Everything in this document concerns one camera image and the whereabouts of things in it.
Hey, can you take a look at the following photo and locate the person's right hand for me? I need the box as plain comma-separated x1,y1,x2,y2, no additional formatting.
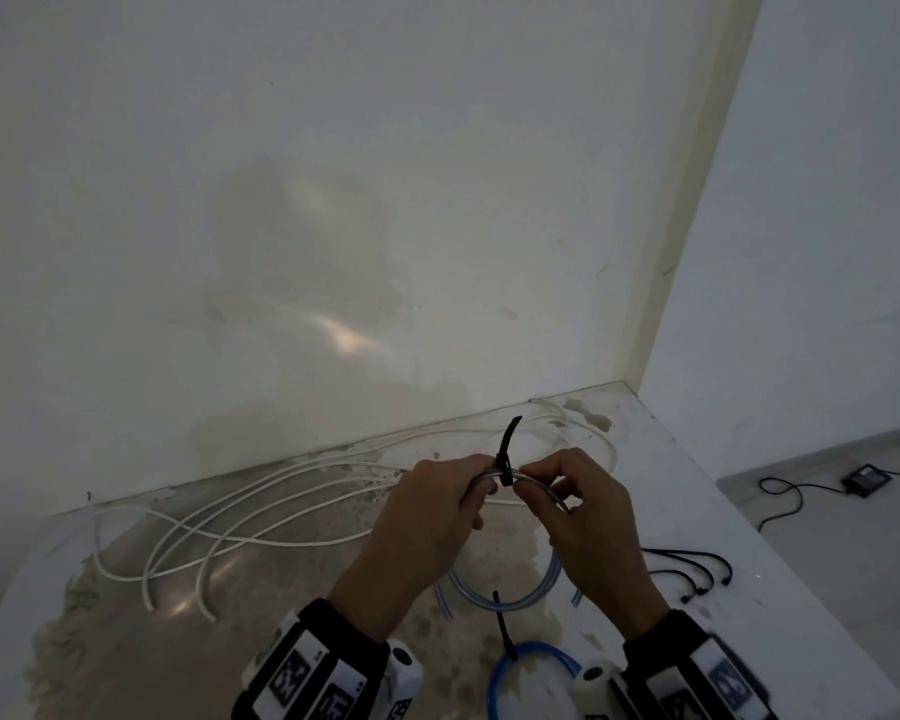
519,447,672,643

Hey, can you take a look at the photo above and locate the person's left hand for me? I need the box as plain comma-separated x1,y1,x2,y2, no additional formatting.
326,454,502,644

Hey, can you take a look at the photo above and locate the black zip tie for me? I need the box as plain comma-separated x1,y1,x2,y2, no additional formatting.
492,590,513,662
647,567,697,605
659,550,715,596
497,415,526,488
639,546,734,587

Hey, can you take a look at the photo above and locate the clear blue-striped cable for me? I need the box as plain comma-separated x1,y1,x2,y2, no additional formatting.
433,471,585,616

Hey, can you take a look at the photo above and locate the blue cable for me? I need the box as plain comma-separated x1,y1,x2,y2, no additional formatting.
487,640,583,720

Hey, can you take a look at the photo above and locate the black power adapter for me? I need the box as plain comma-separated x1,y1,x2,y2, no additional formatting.
842,463,895,498

